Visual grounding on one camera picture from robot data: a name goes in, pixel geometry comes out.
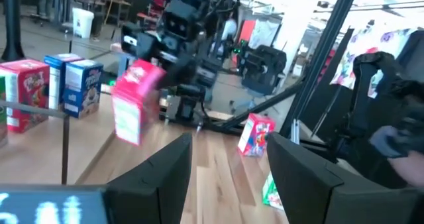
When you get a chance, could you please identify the printed white cloth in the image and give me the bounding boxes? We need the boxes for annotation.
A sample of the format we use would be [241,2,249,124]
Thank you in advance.
[329,27,418,99]

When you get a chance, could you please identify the black pole stand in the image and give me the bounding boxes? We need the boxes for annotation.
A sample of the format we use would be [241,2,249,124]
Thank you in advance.
[1,0,26,62]

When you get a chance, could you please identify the person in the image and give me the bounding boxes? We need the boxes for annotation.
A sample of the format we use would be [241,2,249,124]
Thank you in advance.
[369,124,424,189]

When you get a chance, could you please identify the blue Frosted Flakes cereal box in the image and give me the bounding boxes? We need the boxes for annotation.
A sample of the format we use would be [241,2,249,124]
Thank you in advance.
[62,59,104,119]
[44,53,83,111]

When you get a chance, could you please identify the white bin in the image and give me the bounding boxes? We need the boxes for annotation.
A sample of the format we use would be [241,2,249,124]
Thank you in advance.
[72,7,95,39]

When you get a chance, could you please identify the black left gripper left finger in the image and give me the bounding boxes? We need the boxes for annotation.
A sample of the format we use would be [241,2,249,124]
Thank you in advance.
[0,133,193,224]

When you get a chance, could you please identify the wooden shelf with black frame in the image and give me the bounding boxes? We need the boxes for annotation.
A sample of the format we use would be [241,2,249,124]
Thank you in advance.
[0,94,117,185]

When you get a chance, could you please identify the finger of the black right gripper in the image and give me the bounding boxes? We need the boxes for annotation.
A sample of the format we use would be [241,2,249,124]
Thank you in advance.
[154,55,197,89]
[120,23,160,62]

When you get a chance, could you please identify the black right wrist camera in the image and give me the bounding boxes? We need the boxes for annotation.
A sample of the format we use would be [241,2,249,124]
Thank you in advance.
[164,0,200,41]

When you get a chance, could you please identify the red Froot Loops cereal box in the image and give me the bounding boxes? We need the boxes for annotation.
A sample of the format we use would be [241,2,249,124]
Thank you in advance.
[0,58,50,134]
[111,58,166,146]
[237,113,276,158]

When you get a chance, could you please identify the black aluminium rig frame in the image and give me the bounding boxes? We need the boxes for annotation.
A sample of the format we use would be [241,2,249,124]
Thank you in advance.
[198,0,362,142]

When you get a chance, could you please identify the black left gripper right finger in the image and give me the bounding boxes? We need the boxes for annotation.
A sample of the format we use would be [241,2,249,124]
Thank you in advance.
[267,133,424,224]

